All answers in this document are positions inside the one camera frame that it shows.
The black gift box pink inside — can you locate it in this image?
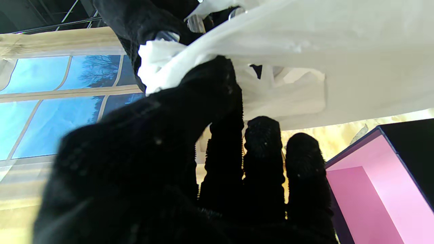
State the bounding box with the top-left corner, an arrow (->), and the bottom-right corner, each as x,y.
325,118 -> 434,244

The white plastic bag orange logo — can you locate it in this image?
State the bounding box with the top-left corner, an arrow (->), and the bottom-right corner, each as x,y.
137,0 -> 434,165

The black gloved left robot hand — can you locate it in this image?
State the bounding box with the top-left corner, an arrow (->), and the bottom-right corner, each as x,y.
32,55 -> 339,244

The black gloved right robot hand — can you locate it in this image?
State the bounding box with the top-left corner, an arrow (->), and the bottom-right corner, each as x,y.
92,0 -> 248,93

